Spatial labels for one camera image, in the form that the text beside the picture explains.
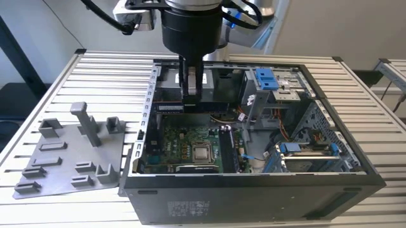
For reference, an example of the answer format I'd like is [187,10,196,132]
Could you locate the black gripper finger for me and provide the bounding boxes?
[177,55,204,107]

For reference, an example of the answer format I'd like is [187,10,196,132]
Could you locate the dark RAM stick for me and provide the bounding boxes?
[152,102,228,114]

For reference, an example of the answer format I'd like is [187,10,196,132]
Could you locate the black RAM slot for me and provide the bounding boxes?
[219,129,228,172]
[223,129,232,172]
[227,129,236,172]

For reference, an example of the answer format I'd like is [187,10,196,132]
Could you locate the grey Dell power supply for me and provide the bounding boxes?
[156,69,213,126]

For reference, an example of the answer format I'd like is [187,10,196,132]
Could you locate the blue optical drive latch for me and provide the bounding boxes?
[253,67,279,91]

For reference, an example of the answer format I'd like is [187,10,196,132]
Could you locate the green motherboard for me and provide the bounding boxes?
[141,125,253,174]

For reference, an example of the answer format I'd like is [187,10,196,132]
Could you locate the CPU socket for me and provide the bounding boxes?
[189,141,213,164]

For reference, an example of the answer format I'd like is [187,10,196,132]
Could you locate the silver CPU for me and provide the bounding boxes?
[192,146,212,161]

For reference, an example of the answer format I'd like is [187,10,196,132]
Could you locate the metal optical drive cage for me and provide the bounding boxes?
[240,67,311,130]

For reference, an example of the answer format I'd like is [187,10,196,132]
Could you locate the black graphics card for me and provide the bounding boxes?
[167,164,221,174]

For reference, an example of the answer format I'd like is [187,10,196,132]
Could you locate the blue disk carrier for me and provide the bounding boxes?
[279,142,342,160]

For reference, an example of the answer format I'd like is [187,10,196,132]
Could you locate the grey plastic parts rack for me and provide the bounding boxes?
[12,101,126,200]

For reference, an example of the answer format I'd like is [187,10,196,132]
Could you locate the metal disk bay cage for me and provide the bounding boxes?
[261,141,362,174]

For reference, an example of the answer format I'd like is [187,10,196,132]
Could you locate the black open PC case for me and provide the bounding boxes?
[117,57,387,226]

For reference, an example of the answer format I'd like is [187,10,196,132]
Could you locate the metal slat side table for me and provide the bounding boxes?
[371,58,406,97]

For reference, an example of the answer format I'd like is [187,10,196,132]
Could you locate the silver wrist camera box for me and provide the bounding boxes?
[113,9,156,31]

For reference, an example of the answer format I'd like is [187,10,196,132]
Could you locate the black camera cable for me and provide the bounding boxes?
[80,0,141,36]

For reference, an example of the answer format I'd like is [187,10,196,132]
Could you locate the multicoloured power wire bundle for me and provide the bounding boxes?
[211,110,253,124]

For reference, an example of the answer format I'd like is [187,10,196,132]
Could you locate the dark metal frame beam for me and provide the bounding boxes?
[0,14,48,95]

